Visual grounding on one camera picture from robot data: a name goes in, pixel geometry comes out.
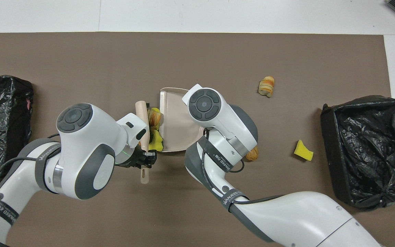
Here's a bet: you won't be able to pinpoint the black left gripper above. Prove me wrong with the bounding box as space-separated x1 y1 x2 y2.
115 146 157 169

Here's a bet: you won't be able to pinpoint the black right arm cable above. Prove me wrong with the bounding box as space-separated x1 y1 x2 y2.
200 128 253 203

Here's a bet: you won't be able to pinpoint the beige plastic dustpan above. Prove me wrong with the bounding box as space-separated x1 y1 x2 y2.
159 87 205 152

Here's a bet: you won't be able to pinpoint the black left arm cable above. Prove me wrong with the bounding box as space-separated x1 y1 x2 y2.
0 133 62 247

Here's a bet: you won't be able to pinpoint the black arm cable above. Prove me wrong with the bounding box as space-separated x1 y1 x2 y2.
200 128 253 203
0 133 62 247

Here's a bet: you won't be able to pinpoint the brown paper table mat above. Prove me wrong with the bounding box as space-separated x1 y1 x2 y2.
0 32 395 247

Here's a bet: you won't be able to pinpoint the beige hand brush black bristles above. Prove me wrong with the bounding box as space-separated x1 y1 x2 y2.
135 101 150 185

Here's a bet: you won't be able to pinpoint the striped orange bread roll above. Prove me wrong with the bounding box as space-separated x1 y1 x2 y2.
148 111 164 127
258 76 275 98

